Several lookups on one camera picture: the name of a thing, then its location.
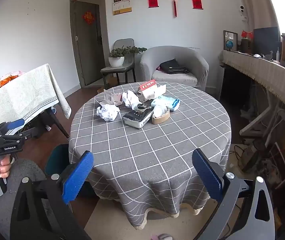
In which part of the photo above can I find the grey slipper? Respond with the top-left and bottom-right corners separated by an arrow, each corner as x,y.
150,233 -> 173,240

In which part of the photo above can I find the black monitor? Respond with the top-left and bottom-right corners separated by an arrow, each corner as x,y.
253,27 -> 281,55

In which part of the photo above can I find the small white torn box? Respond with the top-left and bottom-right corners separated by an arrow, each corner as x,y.
100,89 -> 113,106

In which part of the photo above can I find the grey checked tablecloth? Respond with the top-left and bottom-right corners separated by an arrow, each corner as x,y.
68,81 -> 232,230

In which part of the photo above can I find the framed picture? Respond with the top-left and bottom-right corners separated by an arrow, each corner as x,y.
223,30 -> 238,52

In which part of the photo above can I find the small white carton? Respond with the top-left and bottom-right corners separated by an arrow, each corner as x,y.
112,92 -> 123,106

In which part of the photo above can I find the person's left leg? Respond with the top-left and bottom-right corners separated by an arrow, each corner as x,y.
0,159 -> 48,230

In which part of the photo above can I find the grey armchair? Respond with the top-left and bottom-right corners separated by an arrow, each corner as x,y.
140,46 -> 209,90

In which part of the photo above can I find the black handbag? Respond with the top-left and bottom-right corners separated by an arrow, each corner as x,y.
159,59 -> 190,75

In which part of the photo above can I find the crumpled white plastic bag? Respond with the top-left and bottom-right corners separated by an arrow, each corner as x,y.
122,90 -> 142,109

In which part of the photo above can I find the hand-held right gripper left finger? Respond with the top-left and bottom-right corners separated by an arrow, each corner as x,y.
10,151 -> 94,240

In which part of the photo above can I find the potted plant in white pot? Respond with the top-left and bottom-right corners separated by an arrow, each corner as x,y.
108,45 -> 147,67

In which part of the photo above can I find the beige fringed cloth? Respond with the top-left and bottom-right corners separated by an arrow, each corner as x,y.
222,50 -> 285,119

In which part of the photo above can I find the red and white paper box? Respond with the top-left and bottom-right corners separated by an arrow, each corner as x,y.
138,80 -> 166,100

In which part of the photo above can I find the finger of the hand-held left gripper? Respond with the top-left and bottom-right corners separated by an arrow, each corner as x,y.
0,128 -> 37,142
0,118 -> 25,137

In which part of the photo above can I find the brown tape roll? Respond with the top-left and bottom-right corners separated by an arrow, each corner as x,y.
152,110 -> 171,125

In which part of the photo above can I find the grey door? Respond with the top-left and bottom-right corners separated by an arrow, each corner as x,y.
70,0 -> 108,87

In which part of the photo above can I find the crumpled white paper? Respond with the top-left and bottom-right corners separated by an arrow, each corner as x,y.
96,104 -> 121,122

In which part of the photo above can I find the dark teal trash bin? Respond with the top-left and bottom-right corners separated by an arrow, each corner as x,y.
45,144 -> 97,198

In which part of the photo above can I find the white desk frame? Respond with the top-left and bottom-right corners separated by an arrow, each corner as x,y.
240,97 -> 285,140

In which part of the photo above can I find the black tissue pack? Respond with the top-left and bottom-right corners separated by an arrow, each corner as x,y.
123,109 -> 154,129

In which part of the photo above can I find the black storage box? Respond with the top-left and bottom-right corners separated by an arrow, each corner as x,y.
25,122 -> 48,140

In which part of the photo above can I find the red door decoration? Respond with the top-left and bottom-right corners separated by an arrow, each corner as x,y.
83,11 -> 95,25

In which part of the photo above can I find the side table, white cloth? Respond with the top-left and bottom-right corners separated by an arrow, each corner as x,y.
0,63 -> 72,129

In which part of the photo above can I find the open cardboard box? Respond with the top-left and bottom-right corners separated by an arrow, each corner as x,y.
97,76 -> 120,93

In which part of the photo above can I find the white security camera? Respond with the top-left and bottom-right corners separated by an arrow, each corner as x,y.
238,4 -> 248,22

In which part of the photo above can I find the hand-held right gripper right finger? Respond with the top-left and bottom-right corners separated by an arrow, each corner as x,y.
192,148 -> 276,240

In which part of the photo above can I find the dark wooden box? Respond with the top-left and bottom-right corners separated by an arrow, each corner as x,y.
241,39 -> 254,54

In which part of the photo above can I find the orange snack bag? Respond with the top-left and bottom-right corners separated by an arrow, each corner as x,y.
0,71 -> 23,88

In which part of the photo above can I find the black cabinet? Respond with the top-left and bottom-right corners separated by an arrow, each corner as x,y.
220,65 -> 253,103

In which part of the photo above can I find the white round mask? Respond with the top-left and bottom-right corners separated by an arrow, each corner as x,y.
153,104 -> 170,118

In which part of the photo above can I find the grey dining chair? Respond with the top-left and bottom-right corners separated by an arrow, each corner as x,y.
101,38 -> 136,87

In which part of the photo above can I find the dark table leg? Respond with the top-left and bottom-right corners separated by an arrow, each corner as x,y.
44,107 -> 70,140

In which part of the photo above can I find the black and white wrapper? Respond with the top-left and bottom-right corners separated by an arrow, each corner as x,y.
130,102 -> 154,112

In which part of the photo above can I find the wall calendar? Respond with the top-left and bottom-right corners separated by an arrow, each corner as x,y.
113,0 -> 132,15

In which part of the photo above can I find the blue and white tissue packet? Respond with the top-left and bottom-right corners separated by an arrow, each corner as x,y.
150,96 -> 180,112

